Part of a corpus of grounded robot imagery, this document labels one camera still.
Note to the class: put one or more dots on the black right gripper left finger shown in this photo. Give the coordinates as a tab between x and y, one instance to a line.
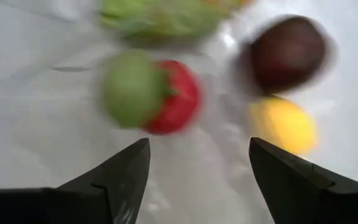
120	186

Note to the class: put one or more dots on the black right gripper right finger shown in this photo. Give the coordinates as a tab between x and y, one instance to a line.
291	193

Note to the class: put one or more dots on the yellow lemon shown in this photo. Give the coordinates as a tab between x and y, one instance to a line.
281	124

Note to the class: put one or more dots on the green apple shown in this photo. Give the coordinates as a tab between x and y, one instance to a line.
129	90

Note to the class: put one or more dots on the red strawberry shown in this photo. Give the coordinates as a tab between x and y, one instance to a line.
182	102

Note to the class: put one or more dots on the dark maroon round fruit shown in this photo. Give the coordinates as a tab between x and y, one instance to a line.
287	53

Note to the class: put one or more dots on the green bell pepper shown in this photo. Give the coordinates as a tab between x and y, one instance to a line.
163	18

